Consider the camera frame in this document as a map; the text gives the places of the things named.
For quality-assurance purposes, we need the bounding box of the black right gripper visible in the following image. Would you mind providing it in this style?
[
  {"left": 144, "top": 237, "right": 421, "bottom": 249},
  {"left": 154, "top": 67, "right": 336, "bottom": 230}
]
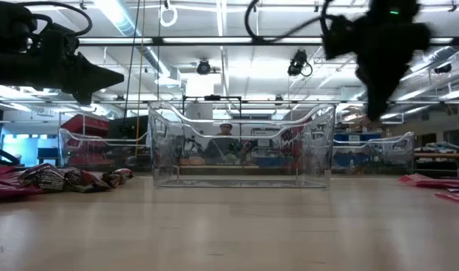
[{"left": 349, "top": 14, "right": 433, "bottom": 122}]

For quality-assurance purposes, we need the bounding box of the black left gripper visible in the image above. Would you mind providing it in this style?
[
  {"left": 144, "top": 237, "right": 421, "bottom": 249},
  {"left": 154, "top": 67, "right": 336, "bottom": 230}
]
[{"left": 33, "top": 22, "right": 126, "bottom": 106}]

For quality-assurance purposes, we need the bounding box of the clear plastic bin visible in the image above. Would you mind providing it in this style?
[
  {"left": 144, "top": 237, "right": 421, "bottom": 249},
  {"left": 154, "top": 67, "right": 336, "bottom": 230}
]
[
  {"left": 58, "top": 127, "right": 152, "bottom": 171},
  {"left": 333, "top": 131, "right": 415, "bottom": 176},
  {"left": 147, "top": 100, "right": 336, "bottom": 189}
]

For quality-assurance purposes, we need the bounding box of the small brown candy bar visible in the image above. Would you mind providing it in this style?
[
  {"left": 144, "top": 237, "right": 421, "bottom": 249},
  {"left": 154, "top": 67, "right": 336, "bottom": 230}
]
[
  {"left": 18, "top": 163, "right": 68, "bottom": 193},
  {"left": 63, "top": 167, "right": 114, "bottom": 193},
  {"left": 101, "top": 168, "right": 135, "bottom": 189}
]

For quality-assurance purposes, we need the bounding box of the red Twizzlers candy pack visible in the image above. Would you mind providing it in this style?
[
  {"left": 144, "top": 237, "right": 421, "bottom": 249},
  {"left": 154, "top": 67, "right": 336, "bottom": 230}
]
[
  {"left": 434, "top": 190, "right": 459, "bottom": 207},
  {"left": 397, "top": 172, "right": 459, "bottom": 190}
]

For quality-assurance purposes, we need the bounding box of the red tool chest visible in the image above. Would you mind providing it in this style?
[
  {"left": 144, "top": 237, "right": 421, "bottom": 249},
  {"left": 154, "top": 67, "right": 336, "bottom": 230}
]
[{"left": 60, "top": 114, "right": 111, "bottom": 166}]

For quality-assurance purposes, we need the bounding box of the black monitor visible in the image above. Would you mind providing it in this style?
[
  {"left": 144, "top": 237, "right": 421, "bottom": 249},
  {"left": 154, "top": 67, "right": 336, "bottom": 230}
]
[{"left": 108, "top": 115, "right": 150, "bottom": 159}]

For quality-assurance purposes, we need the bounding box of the wooden workbench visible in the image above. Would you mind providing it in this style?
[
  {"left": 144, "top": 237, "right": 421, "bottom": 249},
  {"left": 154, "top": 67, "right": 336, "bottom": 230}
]
[{"left": 413, "top": 141, "right": 459, "bottom": 176}]

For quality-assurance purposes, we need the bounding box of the person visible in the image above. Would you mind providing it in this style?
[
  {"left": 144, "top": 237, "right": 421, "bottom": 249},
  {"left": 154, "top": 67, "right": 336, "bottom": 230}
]
[{"left": 203, "top": 122, "right": 250, "bottom": 166}]

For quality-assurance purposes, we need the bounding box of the black hanging cable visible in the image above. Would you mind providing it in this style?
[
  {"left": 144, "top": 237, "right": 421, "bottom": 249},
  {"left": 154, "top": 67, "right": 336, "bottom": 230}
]
[{"left": 123, "top": 0, "right": 141, "bottom": 127}]

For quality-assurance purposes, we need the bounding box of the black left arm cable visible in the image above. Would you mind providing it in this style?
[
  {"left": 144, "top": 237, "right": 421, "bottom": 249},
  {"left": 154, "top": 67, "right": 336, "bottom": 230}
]
[{"left": 15, "top": 0, "right": 94, "bottom": 38}]

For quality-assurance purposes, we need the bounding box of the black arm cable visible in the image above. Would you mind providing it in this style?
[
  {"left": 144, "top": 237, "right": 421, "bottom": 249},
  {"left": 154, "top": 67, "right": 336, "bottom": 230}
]
[
  {"left": 244, "top": 0, "right": 366, "bottom": 43},
  {"left": 15, "top": 0, "right": 94, "bottom": 38}
]

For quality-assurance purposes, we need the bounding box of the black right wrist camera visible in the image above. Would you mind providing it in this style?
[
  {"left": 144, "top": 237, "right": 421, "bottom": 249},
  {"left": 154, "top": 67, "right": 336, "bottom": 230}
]
[{"left": 321, "top": 14, "right": 360, "bottom": 61}]

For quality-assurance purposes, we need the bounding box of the black aluminium frame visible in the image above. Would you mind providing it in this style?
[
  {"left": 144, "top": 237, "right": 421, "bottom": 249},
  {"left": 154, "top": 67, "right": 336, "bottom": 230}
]
[{"left": 0, "top": 35, "right": 459, "bottom": 48}]

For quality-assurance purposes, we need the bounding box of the black hanging camera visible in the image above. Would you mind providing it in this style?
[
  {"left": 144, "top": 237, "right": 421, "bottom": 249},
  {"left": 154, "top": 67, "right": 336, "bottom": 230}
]
[
  {"left": 287, "top": 49, "right": 314, "bottom": 78},
  {"left": 196, "top": 59, "right": 213, "bottom": 76}
]

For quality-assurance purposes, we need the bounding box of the white cable ring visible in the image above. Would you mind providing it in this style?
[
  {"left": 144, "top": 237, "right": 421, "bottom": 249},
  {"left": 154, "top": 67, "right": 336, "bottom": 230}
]
[{"left": 160, "top": 0, "right": 179, "bottom": 28}]

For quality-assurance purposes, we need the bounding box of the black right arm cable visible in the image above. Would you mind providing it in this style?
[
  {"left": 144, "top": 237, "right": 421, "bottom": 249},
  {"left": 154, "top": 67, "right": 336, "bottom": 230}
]
[{"left": 244, "top": 0, "right": 366, "bottom": 43}]

